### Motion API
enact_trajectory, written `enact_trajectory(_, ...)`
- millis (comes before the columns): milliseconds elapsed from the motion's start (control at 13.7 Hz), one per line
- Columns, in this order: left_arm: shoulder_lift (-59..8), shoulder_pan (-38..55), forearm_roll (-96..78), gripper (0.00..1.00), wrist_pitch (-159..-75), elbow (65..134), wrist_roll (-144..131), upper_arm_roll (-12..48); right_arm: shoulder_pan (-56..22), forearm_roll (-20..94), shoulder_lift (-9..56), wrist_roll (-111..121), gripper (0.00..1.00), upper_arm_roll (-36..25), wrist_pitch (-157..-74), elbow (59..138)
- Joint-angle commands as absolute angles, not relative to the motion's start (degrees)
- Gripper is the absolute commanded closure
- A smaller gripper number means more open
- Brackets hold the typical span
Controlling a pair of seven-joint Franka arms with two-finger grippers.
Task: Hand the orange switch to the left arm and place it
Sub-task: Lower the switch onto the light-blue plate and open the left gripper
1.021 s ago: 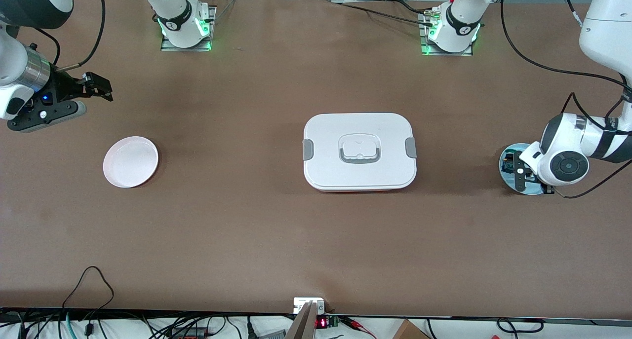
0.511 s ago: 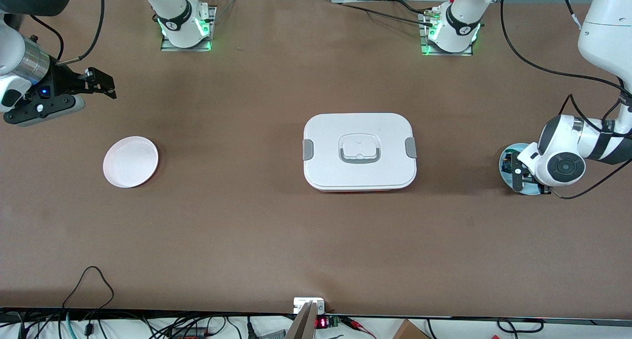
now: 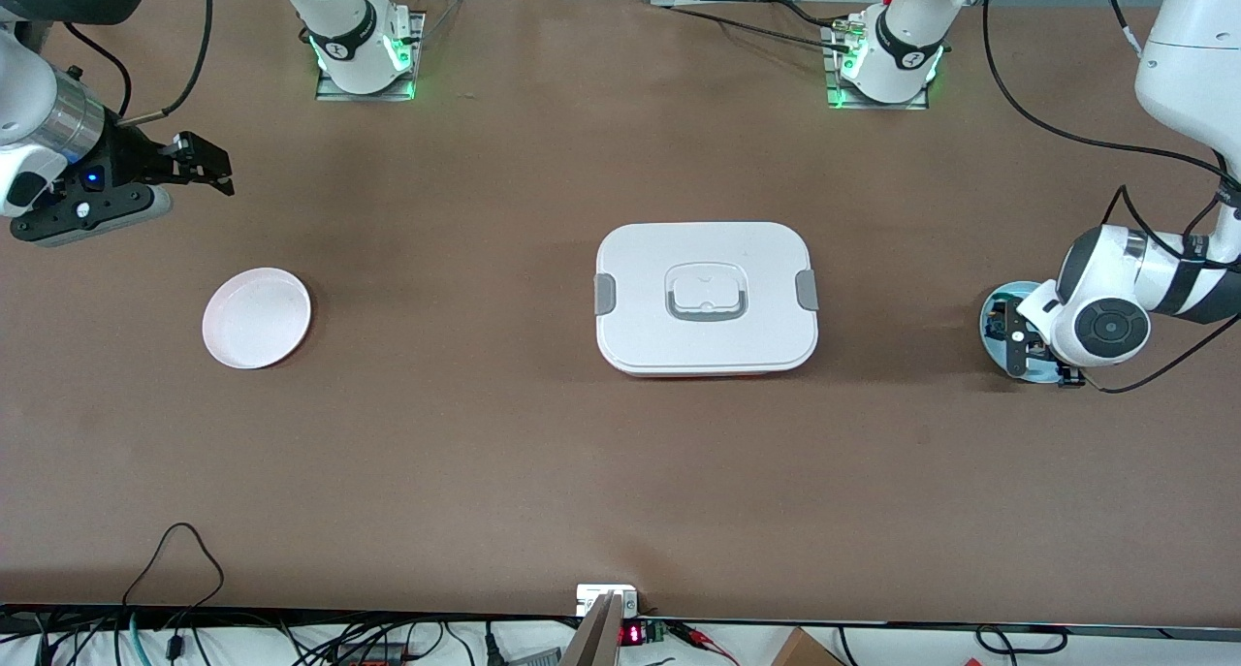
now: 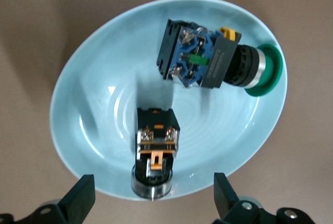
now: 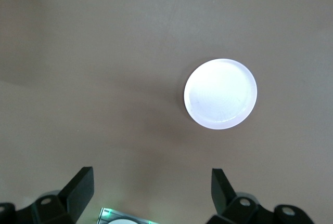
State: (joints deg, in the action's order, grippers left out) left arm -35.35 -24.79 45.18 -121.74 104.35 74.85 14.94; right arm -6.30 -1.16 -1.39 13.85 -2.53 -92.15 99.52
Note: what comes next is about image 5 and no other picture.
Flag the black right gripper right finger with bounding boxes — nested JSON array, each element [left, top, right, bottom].
[[207, 167, 316, 224]]

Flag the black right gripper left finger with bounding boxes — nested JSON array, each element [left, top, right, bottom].
[[0, 166, 95, 224]]

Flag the pink round plate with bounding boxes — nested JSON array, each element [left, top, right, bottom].
[[183, 58, 258, 130]]

